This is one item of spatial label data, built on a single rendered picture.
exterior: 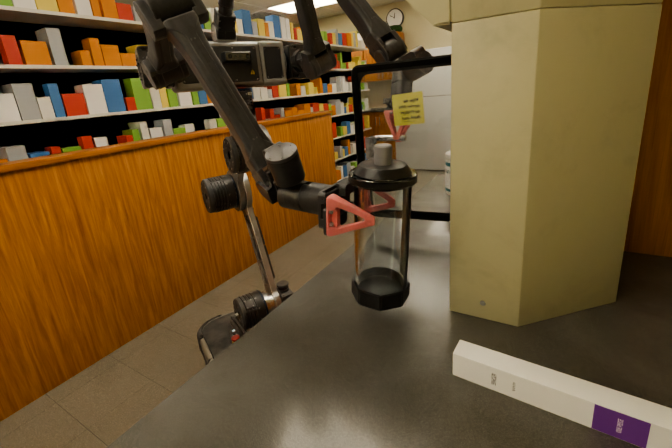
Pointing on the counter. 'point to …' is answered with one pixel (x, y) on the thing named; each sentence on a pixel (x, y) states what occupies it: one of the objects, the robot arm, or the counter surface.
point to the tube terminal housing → (547, 121)
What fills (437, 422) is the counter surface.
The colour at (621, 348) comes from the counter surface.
